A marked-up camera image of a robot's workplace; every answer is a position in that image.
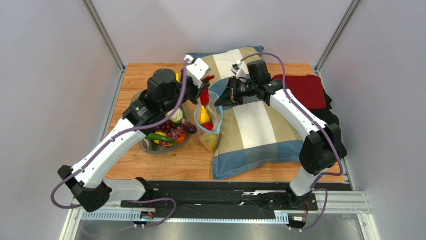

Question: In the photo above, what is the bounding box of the yellow banana bunch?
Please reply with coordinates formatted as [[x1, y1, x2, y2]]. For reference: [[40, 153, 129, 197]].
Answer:
[[175, 73, 181, 83]]

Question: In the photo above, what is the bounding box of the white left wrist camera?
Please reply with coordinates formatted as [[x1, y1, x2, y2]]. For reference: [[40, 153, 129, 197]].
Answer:
[[183, 54, 211, 89]]

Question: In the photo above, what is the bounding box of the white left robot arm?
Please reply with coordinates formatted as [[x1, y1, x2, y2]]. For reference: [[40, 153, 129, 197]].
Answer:
[[58, 66, 211, 213]]

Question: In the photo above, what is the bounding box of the green chili pepper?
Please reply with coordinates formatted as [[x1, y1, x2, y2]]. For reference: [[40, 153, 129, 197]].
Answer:
[[145, 133, 177, 144]]

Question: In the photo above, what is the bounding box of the green white cabbage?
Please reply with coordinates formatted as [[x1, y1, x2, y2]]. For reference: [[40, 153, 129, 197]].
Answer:
[[166, 108, 184, 124]]

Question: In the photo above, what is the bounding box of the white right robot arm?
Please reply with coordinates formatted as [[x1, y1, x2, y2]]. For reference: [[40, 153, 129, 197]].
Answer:
[[215, 60, 348, 197]]

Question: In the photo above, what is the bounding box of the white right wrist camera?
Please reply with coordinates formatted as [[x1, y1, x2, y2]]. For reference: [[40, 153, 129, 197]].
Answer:
[[231, 60, 248, 82]]

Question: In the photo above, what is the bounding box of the yellow pear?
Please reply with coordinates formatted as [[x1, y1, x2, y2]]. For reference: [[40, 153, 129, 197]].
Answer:
[[199, 105, 212, 125]]

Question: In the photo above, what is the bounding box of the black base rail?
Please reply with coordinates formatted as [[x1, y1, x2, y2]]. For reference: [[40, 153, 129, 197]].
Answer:
[[120, 180, 319, 220]]

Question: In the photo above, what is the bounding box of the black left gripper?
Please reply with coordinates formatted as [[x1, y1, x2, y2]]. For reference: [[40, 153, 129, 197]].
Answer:
[[161, 68, 209, 115]]

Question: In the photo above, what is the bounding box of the black cap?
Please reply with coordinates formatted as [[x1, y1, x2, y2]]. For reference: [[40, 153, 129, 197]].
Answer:
[[311, 94, 340, 126]]

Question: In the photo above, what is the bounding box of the checkered blue beige pillow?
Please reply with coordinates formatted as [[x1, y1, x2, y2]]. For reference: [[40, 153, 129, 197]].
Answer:
[[186, 45, 314, 181]]

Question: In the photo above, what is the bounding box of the clear zip top bag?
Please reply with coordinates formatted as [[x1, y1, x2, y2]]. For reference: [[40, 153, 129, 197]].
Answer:
[[194, 91, 224, 152]]

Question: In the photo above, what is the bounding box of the small yellow lemon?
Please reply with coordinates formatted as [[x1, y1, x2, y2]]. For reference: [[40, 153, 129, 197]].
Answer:
[[154, 131, 168, 145]]

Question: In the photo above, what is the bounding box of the yellow orange mango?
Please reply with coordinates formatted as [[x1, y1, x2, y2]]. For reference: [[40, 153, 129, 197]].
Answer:
[[199, 132, 220, 152]]

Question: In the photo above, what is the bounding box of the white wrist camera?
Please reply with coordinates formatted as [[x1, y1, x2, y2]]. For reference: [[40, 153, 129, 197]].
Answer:
[[183, 54, 211, 89], [231, 60, 248, 82]]

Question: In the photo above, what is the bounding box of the red folded cloth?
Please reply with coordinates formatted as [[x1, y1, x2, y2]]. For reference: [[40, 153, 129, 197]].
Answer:
[[285, 75, 327, 111]]

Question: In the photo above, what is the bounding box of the grey fruit bowl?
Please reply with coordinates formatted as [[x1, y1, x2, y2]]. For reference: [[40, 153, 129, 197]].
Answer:
[[138, 103, 193, 155]]

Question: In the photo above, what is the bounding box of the red apple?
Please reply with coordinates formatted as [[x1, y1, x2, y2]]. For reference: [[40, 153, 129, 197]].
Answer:
[[201, 122, 214, 132]]

